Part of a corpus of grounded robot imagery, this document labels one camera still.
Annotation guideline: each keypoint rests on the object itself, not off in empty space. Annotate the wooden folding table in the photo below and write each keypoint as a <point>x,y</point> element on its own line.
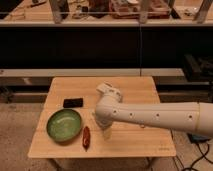
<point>126,141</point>

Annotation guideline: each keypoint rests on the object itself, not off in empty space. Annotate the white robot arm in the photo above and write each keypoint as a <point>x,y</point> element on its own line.
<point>191,117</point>

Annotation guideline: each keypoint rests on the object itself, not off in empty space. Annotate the red chili pepper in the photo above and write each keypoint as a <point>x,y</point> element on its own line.
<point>86,138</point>

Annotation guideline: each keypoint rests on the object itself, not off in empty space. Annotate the green bowl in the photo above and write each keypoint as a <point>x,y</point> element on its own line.
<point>64,125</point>

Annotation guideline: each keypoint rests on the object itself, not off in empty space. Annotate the black foot pedal box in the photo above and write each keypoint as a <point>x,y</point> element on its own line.
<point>197,138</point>

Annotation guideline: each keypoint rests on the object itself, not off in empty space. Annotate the black rectangular block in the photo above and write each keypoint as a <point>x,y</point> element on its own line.
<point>73,103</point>

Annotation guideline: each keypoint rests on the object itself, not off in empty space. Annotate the white cube box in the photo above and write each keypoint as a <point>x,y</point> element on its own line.
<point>106,90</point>

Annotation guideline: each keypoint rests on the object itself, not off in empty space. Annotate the red tray on shelf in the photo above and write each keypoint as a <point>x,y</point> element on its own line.
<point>132,8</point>

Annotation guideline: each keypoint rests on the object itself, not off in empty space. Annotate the long workbench shelf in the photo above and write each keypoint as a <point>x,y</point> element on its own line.
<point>96,13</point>

